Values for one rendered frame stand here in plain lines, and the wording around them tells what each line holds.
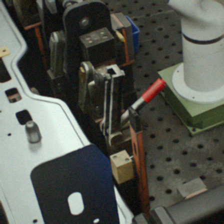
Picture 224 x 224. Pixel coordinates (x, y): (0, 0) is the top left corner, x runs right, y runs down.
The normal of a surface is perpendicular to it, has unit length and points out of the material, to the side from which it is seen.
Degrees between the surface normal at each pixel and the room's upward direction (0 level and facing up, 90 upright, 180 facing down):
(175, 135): 0
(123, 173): 90
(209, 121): 90
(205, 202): 0
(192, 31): 96
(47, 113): 0
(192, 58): 92
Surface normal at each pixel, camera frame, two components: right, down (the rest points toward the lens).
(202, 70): -0.23, 0.72
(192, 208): -0.11, -0.71
